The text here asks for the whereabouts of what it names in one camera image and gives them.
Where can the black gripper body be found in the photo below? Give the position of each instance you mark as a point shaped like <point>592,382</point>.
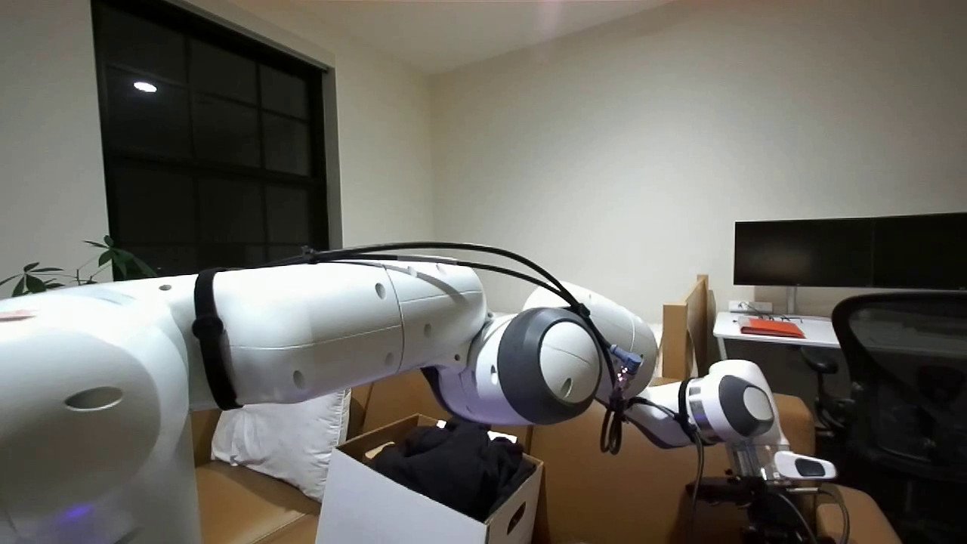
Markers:
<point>774,516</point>

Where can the red flat object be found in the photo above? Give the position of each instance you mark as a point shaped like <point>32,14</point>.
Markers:
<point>772,327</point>

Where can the white dotted pillow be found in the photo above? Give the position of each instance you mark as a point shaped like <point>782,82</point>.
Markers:
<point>282,443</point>

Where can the white cardboard box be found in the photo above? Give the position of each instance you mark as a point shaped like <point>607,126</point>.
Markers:
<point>382,508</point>

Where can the wooden bed footboard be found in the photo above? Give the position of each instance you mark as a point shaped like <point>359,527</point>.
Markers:
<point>695,333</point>

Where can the white desk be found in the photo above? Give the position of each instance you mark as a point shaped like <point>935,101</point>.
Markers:
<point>786,343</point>

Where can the black monitor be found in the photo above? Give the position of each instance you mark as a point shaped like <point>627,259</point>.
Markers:
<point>857,252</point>

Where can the green houseplant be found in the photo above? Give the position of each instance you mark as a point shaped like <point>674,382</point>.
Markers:
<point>111,259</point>

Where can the black office chair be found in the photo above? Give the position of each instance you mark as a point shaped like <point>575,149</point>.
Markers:
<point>907,402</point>

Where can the dark window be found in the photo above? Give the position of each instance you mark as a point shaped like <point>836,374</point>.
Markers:
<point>212,152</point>

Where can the brown leather sofa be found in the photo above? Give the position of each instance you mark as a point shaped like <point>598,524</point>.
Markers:
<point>607,494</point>

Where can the black clothing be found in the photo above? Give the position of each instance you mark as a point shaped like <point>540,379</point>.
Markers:
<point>455,469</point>

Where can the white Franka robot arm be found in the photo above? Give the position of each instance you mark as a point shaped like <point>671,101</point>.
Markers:
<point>303,327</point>

